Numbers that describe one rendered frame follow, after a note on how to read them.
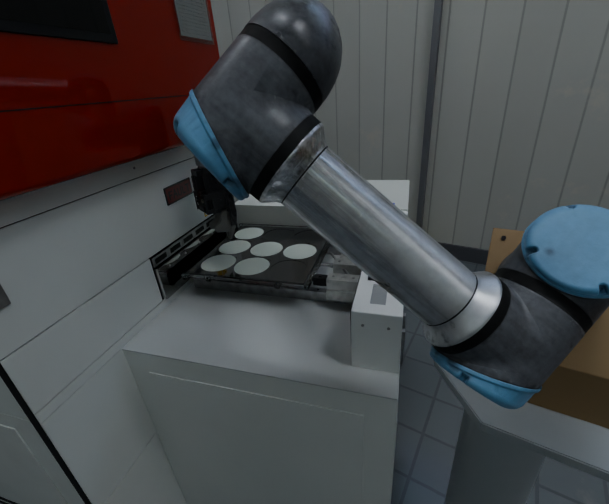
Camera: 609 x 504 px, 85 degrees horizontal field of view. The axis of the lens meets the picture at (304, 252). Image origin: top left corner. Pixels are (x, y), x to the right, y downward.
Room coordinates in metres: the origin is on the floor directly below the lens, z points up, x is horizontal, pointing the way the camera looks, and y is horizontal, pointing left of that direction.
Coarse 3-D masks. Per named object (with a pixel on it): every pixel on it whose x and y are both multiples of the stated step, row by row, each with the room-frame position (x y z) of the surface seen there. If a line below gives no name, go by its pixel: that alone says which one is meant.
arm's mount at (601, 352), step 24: (504, 240) 0.54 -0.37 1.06; (600, 336) 0.39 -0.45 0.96; (576, 360) 0.37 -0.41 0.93; (600, 360) 0.36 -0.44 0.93; (552, 384) 0.37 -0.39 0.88; (576, 384) 0.36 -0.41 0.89; (600, 384) 0.34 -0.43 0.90; (552, 408) 0.37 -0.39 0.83; (576, 408) 0.35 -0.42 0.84; (600, 408) 0.34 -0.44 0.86
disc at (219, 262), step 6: (210, 258) 0.89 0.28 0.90; (216, 258) 0.88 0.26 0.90; (222, 258) 0.88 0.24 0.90; (228, 258) 0.88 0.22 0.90; (234, 258) 0.87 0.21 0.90; (204, 264) 0.85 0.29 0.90; (210, 264) 0.85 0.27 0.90; (216, 264) 0.85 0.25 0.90; (222, 264) 0.84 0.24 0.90; (228, 264) 0.84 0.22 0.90; (210, 270) 0.81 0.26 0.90; (216, 270) 0.81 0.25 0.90
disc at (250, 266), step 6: (252, 258) 0.87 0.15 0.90; (258, 258) 0.86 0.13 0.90; (240, 264) 0.84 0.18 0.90; (246, 264) 0.83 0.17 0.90; (252, 264) 0.83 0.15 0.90; (258, 264) 0.83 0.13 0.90; (264, 264) 0.82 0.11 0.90; (234, 270) 0.80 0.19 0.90; (240, 270) 0.80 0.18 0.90; (246, 270) 0.80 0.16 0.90; (252, 270) 0.80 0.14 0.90; (258, 270) 0.79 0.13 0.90; (264, 270) 0.79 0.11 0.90
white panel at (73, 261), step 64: (64, 192) 0.63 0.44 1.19; (128, 192) 0.77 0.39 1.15; (192, 192) 0.98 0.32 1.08; (0, 256) 0.49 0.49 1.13; (64, 256) 0.58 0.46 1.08; (128, 256) 0.71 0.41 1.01; (0, 320) 0.45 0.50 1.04; (64, 320) 0.53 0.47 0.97; (128, 320) 0.65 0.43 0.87; (64, 384) 0.48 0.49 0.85
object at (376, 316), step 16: (368, 288) 0.57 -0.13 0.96; (368, 304) 0.52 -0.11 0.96; (384, 304) 0.52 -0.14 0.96; (400, 304) 0.51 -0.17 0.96; (352, 320) 0.50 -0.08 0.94; (368, 320) 0.49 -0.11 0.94; (384, 320) 0.48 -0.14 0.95; (400, 320) 0.47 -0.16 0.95; (352, 336) 0.50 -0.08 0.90; (368, 336) 0.49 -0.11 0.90; (384, 336) 0.48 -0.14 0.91; (400, 336) 0.47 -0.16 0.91; (352, 352) 0.50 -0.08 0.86; (368, 352) 0.49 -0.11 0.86; (384, 352) 0.48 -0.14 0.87; (368, 368) 0.49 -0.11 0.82; (384, 368) 0.48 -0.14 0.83
